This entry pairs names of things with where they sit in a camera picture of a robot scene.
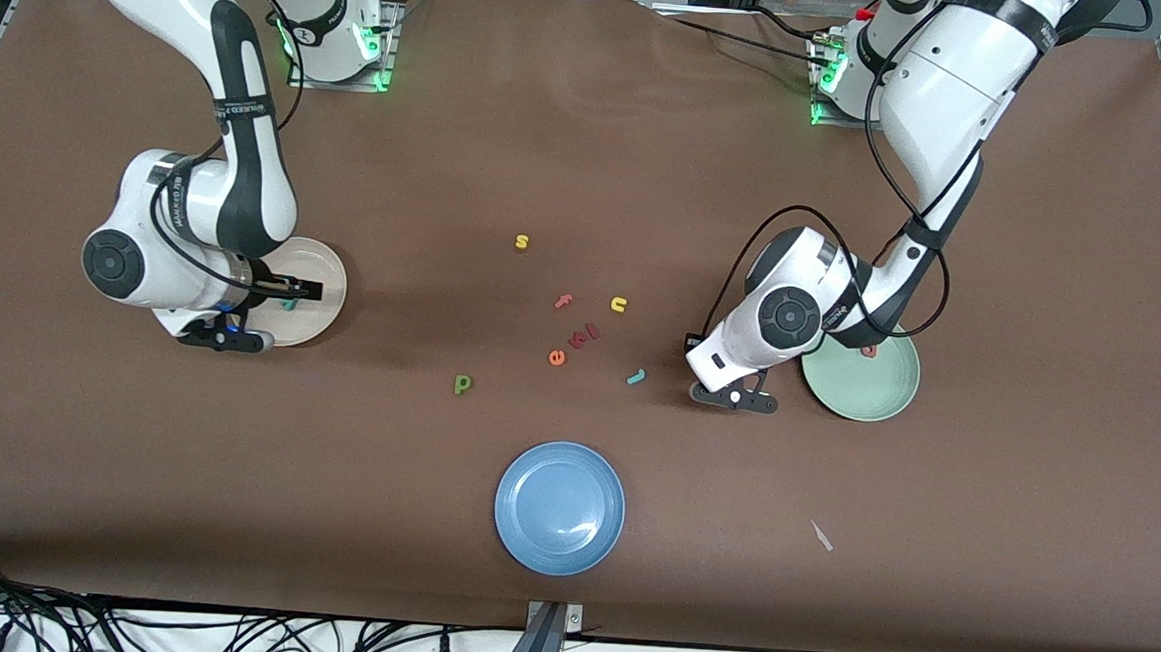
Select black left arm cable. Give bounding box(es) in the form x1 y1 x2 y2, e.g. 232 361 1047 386
705 0 1155 361

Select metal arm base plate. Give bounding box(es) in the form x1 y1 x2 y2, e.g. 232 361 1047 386
808 35 890 132
287 0 406 94

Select beige brown round plate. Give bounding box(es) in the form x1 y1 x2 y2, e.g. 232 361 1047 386
242 234 350 351

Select blue round plate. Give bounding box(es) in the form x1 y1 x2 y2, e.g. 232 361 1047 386
490 438 630 580

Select small metal bracket plate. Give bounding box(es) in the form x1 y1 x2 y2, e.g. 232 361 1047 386
527 599 584 637

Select light green round plate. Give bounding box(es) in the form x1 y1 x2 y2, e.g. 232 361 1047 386
797 318 924 425

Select black cable on table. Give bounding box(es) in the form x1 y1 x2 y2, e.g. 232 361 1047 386
654 0 841 72

